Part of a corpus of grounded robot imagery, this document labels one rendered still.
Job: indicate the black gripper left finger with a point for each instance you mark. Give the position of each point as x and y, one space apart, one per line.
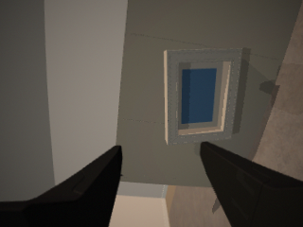
85 199

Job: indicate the ornate grey picture frame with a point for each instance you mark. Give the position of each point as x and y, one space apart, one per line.
201 88

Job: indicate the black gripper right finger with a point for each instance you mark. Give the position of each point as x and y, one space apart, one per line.
252 195

